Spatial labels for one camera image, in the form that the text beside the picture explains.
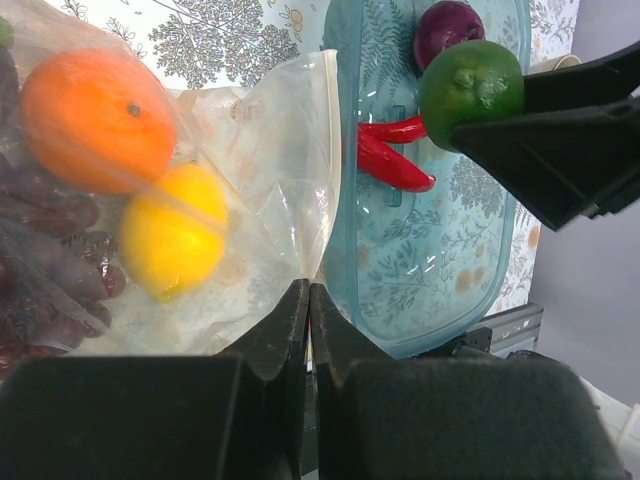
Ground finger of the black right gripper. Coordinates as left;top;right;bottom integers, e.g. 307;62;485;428
519;42;639;123
451;97;639;231

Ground red chili pepper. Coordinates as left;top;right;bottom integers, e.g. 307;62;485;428
357;130;436;193
359;115;428;144

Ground aluminium frame rail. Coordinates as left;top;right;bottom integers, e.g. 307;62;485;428
467;303;544;358

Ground yellow lemon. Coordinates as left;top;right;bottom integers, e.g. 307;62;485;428
119;163;228;303

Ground clear zip top bag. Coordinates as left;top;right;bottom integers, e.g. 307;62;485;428
1;1;341;356

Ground purple red onion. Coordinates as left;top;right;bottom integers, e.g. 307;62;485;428
413;1;485;72

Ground floral tablecloth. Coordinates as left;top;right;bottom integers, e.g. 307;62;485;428
45;1;580;314

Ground orange fruit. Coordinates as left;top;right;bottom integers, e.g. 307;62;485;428
20;48;177;195

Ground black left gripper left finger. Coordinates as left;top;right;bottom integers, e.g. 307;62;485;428
1;280;309;479

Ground green lime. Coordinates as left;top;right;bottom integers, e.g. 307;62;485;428
419;40;525;152

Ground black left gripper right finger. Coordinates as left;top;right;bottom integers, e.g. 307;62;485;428
309;284;624;479

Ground dark red grape bunch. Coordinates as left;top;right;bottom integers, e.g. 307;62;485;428
1;51;126;372

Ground clear blue plastic tray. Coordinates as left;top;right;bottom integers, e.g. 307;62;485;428
322;1;516;358

